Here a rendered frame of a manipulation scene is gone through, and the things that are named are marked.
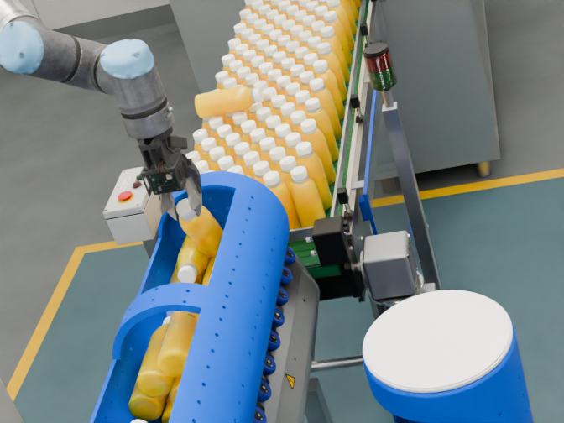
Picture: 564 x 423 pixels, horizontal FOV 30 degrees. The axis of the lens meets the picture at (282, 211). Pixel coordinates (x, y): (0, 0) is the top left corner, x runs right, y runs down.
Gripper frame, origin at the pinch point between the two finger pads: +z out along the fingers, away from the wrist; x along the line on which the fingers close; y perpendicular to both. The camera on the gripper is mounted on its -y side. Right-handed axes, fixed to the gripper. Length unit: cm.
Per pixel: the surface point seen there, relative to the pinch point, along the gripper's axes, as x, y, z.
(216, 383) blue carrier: 11.2, 43.1, 8.9
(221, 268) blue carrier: 8.0, 13.9, 5.6
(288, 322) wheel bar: 11.8, -3.6, 34.2
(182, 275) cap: -6.3, -0.9, 16.2
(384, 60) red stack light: 38, -59, 2
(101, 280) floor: -113, -169, 127
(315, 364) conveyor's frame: -2, -61, 95
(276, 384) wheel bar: 11.6, 16.2, 34.1
